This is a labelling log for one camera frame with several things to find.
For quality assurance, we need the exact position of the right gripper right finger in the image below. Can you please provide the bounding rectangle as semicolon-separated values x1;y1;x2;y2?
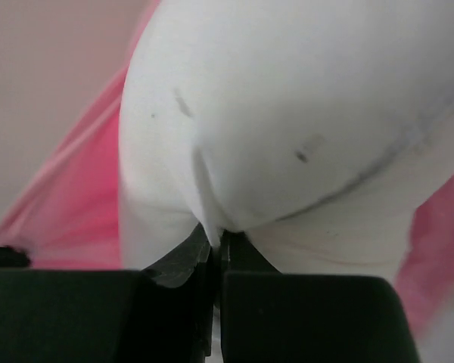
220;232;419;363

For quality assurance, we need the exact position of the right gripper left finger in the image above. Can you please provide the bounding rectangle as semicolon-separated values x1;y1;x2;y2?
0;226;213;362

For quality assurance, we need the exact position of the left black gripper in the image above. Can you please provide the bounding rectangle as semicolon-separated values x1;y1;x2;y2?
0;246;32;268

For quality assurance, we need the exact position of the white pillow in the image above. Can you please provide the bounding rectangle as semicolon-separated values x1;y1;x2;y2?
117;0;454;363

